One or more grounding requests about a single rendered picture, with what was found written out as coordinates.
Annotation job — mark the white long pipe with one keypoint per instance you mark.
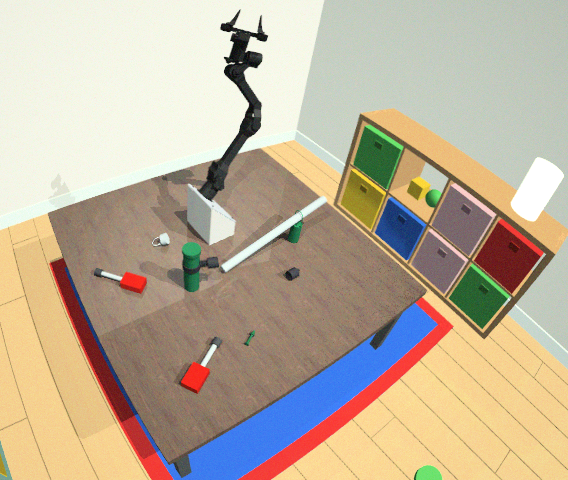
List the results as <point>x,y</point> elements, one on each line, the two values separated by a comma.
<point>273,234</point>

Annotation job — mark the green cylinder with cap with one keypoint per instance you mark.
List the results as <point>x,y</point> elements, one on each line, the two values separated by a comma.
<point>191,259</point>

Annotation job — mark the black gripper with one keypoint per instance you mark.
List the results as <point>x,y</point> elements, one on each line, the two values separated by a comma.
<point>229,26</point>

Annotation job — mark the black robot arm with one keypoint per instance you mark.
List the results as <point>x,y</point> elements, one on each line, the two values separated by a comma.
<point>250,124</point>

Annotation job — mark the green cylinder with hook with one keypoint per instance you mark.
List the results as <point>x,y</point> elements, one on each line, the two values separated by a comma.
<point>295,231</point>

